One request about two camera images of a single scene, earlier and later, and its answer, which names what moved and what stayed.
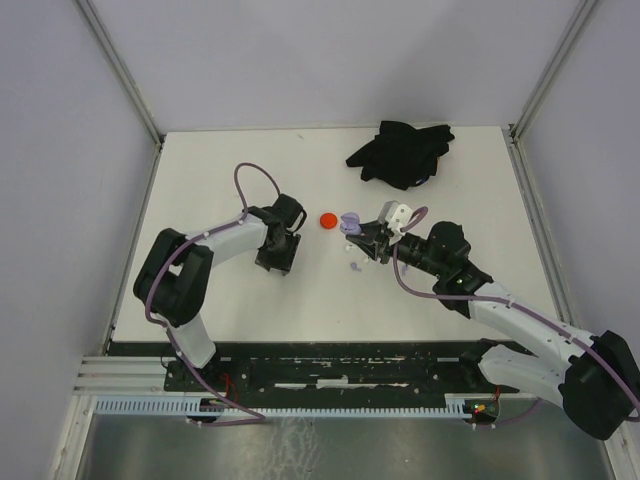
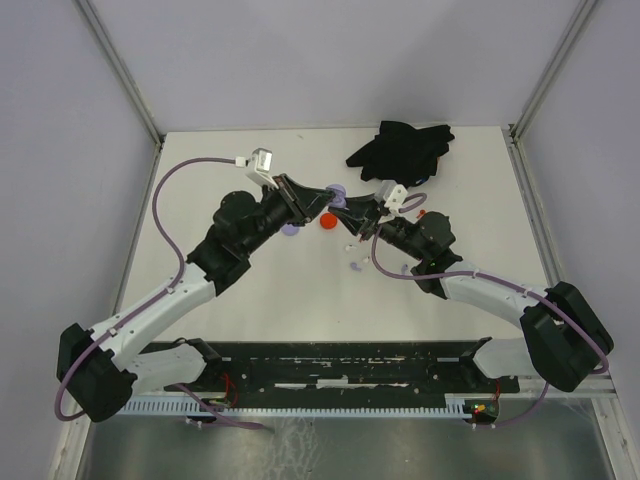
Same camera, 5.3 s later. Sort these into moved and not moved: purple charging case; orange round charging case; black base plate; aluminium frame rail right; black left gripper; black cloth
Moved: black left gripper; purple charging case
Not moved: black base plate; orange round charging case; aluminium frame rail right; black cloth
